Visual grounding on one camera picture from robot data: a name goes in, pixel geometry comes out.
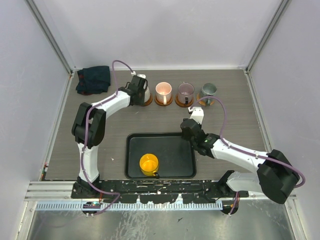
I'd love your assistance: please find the white ceramic mug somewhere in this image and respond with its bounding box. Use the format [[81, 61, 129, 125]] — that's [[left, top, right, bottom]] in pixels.
[[144, 86, 151, 103]]

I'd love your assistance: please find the brown wooden coaster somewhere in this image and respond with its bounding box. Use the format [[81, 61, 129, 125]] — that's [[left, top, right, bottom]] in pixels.
[[175, 95, 194, 108], [154, 97, 173, 107], [142, 94, 153, 107]]

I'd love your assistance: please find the pink ceramic mug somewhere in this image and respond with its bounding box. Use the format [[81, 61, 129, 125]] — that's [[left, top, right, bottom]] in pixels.
[[155, 82, 172, 105]]

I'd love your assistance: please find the woven rattan coaster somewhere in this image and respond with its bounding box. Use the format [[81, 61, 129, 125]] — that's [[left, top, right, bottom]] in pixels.
[[196, 92, 215, 107]]

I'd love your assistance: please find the purple glass cup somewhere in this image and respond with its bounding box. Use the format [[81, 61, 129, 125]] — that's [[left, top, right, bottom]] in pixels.
[[177, 82, 195, 105]]

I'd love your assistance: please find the grey ceramic mug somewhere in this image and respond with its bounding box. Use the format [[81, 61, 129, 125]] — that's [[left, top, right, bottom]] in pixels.
[[200, 83, 217, 106]]

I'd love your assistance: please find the yellow mug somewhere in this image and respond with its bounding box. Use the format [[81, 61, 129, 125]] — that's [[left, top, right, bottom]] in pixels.
[[139, 153, 160, 179]]

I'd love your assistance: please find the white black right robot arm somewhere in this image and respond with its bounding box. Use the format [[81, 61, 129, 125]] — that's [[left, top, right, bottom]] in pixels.
[[180, 119, 301, 204]]

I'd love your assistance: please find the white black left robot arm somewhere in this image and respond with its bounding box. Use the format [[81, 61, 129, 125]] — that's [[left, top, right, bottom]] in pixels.
[[71, 74, 150, 198]]

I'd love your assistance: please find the black plastic tray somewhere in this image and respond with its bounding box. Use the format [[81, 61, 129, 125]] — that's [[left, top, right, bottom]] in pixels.
[[124, 132, 197, 180]]

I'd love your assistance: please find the dark blue folded cloth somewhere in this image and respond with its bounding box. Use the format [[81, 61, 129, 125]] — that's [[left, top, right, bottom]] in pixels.
[[75, 65, 111, 96]]

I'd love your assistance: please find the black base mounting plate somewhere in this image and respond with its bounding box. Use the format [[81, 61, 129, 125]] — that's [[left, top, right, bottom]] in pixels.
[[71, 180, 236, 204]]

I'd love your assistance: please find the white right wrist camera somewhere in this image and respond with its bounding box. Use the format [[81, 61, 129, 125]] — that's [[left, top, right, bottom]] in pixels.
[[188, 106, 205, 125]]

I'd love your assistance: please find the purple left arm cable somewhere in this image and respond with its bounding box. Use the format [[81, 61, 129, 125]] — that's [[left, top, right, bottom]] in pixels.
[[79, 59, 137, 217]]

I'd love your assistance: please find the white slotted cable duct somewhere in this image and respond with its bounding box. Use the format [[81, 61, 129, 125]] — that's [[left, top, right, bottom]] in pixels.
[[35, 200, 223, 212]]

